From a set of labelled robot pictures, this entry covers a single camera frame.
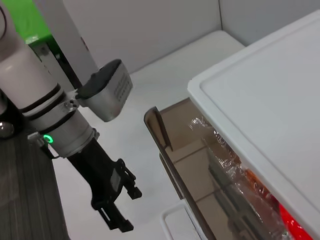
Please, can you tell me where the grey round knob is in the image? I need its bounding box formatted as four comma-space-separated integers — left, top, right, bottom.
0, 121, 15, 140

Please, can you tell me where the white drawer handle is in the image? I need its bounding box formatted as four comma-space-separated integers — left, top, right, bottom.
161, 201, 204, 240

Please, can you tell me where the clear plastic wrapping bag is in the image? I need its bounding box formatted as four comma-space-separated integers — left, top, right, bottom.
188, 116, 320, 240

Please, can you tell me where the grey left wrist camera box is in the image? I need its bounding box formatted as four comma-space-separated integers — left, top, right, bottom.
75, 59, 134, 123

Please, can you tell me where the orange plastic toy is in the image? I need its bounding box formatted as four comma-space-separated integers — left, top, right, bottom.
243, 168, 272, 201

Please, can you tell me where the white robot torso column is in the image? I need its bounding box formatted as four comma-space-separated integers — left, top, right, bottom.
33, 0, 101, 88

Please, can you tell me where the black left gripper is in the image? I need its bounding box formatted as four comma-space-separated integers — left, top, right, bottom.
66, 138, 143, 233

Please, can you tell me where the red plastic toy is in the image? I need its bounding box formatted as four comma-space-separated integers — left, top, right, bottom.
277, 203, 315, 240

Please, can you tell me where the white drawer cabinet frame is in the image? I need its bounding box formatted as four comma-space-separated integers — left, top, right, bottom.
187, 9, 320, 240

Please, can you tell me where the green robot torso panel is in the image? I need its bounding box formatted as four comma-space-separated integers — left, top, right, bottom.
14, 0, 76, 88

